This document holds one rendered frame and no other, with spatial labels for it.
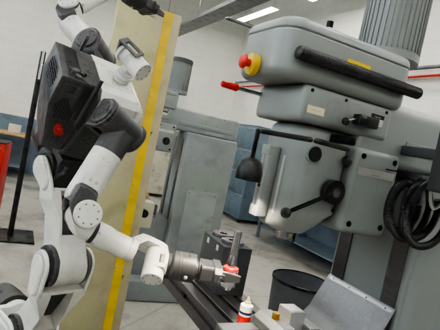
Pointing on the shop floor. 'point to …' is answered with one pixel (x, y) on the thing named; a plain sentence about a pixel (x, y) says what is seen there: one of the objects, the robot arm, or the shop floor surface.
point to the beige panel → (128, 169)
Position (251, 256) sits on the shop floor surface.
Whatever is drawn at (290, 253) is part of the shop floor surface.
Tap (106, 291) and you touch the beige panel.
